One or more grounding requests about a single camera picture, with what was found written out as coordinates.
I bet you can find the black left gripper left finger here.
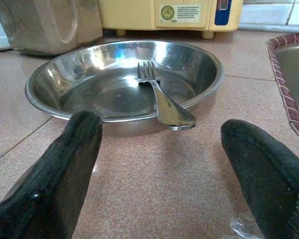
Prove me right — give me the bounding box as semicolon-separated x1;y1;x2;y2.
0;110;103;239

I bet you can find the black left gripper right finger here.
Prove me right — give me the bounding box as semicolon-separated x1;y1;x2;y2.
220;119;299;239

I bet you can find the shallow steel bowl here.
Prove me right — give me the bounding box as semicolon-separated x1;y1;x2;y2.
24;39;225;137

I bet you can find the clear bubble wrap sheet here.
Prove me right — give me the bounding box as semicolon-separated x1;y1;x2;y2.
229;216;265;239

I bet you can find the large steel sink basin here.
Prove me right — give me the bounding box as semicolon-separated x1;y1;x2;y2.
273;42;299;136

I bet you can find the steel fork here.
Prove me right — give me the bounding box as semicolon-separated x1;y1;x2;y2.
137;61;197;131

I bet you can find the jar of brown powder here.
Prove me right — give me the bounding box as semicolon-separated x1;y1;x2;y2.
0;0;103;56

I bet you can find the cream water ionizer machine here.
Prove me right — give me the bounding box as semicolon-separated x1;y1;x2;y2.
97;0;244;39

